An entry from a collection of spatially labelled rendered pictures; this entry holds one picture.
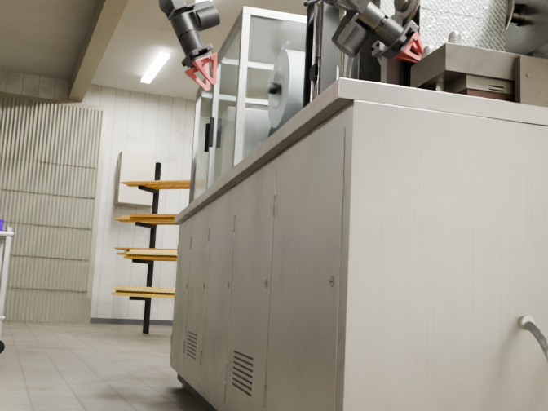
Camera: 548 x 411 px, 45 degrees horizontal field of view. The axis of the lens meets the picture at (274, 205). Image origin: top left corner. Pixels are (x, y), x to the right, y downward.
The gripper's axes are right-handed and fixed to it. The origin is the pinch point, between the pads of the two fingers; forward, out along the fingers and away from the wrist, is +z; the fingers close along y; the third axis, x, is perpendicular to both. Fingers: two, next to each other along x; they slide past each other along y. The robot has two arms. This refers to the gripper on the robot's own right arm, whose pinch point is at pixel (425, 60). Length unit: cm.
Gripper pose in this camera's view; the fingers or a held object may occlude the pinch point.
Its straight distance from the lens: 168.3
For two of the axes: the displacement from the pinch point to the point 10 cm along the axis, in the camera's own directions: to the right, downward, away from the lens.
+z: 8.1, 5.7, 1.5
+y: 2.6, -1.3, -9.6
